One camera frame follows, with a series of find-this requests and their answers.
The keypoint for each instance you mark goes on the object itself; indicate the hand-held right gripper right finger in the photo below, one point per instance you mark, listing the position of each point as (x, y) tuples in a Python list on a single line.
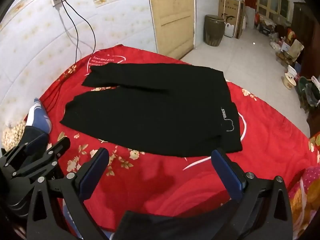
[(227, 176)]

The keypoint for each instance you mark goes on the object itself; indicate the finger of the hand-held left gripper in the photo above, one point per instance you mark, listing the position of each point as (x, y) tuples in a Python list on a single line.
[(35, 145), (53, 152)]

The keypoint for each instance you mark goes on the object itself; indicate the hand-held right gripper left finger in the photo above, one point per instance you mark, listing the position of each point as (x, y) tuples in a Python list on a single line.
[(93, 171)]

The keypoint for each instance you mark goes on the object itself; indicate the black pants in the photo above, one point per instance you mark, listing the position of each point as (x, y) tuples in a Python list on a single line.
[(150, 110)]

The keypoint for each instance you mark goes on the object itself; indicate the bag of peanuts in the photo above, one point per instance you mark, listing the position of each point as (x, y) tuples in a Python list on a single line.
[(11, 136)]

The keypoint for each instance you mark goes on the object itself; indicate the person's leg with blue sock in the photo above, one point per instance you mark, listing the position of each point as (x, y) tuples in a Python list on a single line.
[(37, 117)]

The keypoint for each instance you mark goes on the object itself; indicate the red floral bed sheet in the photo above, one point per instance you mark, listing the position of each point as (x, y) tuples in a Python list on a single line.
[(262, 120)]

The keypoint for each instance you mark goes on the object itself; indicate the dark cloth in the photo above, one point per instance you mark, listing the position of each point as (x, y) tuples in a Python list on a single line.
[(162, 226)]

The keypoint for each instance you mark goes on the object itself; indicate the colourful patterned quilt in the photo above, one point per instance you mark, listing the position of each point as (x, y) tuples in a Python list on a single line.
[(307, 195)]

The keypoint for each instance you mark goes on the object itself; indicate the green basin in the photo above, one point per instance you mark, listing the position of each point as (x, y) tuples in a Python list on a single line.
[(303, 86)]

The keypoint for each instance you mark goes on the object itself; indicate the white plastic basket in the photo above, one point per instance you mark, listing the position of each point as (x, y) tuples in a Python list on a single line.
[(292, 70)]

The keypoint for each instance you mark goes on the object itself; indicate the tan cardboard sheet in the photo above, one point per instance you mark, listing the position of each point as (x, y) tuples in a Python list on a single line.
[(297, 48)]

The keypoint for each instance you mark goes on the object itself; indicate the brown ceramic jar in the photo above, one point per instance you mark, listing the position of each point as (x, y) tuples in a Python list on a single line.
[(213, 31)]

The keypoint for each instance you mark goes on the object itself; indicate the white plastic jug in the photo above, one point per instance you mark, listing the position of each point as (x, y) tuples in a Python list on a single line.
[(229, 30)]

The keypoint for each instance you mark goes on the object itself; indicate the wooden door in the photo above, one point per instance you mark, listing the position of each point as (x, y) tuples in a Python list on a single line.
[(172, 30)]

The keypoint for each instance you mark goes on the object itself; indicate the large cardboard box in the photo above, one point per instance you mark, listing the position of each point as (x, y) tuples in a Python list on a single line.
[(230, 10)]

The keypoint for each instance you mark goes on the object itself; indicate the dark wooden cabinet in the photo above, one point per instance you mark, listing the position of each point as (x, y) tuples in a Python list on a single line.
[(302, 25)]

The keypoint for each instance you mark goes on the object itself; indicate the yellow framed window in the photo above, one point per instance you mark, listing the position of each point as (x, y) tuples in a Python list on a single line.
[(272, 1)]

